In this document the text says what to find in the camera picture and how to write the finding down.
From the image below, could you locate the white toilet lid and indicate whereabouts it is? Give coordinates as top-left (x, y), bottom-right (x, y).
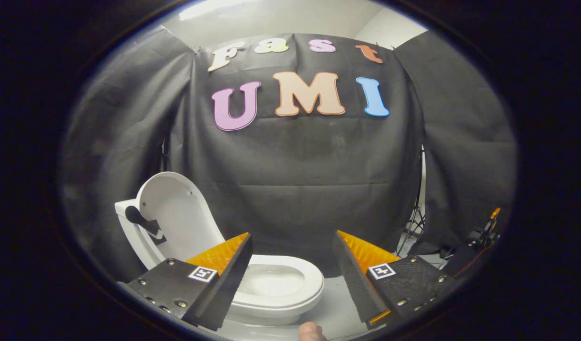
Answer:
top-left (135, 171), bottom-right (226, 262)

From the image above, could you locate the thin red cable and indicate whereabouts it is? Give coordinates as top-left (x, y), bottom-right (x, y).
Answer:
top-left (454, 245), bottom-right (491, 278)

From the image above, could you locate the black device with orange tip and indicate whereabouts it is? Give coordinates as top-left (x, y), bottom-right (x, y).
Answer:
top-left (467, 207), bottom-right (502, 248)

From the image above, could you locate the black toilet lid pull handle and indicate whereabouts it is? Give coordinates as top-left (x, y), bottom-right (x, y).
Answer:
top-left (125, 206), bottom-right (168, 246)

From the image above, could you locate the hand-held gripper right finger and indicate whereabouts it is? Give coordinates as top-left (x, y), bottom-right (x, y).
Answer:
top-left (332, 230), bottom-right (456, 331)

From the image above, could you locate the black backdrop cloth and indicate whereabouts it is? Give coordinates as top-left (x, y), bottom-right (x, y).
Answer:
top-left (60, 27), bottom-right (518, 281)

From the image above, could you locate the white toilet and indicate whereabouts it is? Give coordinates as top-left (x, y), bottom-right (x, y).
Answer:
top-left (114, 199), bottom-right (325, 328)

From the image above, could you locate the white tank cover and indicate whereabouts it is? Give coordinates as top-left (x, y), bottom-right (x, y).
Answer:
top-left (114, 199), bottom-right (145, 221)

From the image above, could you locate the white toilet seat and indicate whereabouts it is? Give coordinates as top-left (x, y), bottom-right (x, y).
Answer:
top-left (232, 255), bottom-right (325, 314)

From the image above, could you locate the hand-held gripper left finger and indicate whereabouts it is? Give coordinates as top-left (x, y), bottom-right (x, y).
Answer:
top-left (116, 232), bottom-right (254, 332)

